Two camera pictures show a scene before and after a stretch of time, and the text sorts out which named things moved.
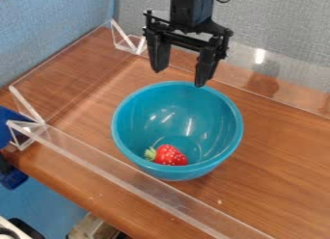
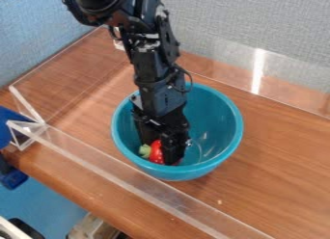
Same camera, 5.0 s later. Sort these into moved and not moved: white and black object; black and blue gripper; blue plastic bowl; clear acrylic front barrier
Moved: black and blue gripper
Not moved: blue plastic bowl; white and black object; clear acrylic front barrier
